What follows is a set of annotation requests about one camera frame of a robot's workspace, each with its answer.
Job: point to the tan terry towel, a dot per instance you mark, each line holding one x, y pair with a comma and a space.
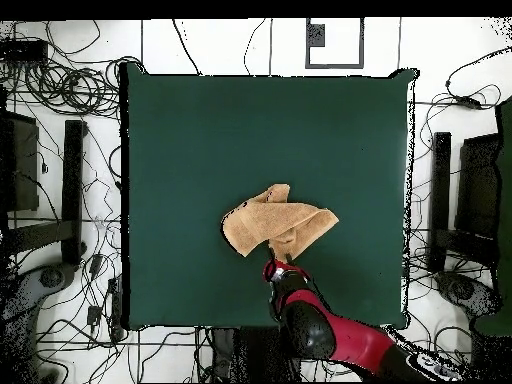
272, 222

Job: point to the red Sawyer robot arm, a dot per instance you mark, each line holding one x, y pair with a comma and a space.
352, 340

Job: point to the flat black box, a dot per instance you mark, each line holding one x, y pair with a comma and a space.
24, 50

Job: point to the dark green table cloth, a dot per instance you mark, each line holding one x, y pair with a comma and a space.
200, 160

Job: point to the black power strip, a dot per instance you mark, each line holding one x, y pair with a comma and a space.
116, 308

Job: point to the black power adapter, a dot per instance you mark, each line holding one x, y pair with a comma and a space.
96, 264
94, 316
468, 102

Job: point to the grey office chair base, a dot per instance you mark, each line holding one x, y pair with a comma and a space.
52, 277
462, 290

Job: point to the black equipment box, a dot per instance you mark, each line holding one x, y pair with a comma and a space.
478, 184
24, 168

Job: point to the green hanging cloth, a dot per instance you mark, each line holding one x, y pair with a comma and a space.
504, 200

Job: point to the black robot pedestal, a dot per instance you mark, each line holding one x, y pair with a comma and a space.
256, 356

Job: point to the black stand frame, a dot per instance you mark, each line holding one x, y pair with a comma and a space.
440, 200
72, 192

